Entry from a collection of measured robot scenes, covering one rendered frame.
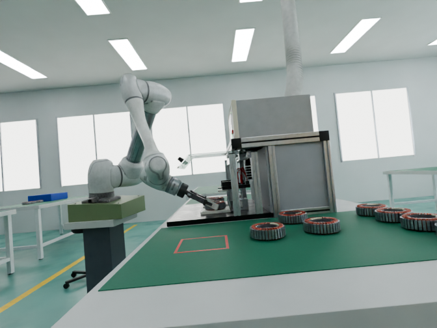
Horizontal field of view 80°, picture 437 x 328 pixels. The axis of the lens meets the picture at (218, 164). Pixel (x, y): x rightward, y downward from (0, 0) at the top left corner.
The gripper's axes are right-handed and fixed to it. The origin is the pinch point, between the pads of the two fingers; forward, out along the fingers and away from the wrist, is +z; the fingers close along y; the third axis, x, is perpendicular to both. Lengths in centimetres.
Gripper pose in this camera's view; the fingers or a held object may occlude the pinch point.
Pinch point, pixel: (214, 204)
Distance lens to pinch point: 137.9
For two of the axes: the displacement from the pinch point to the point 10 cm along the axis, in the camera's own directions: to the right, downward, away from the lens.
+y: 0.7, -0.4, -10.0
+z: 9.1, 4.2, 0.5
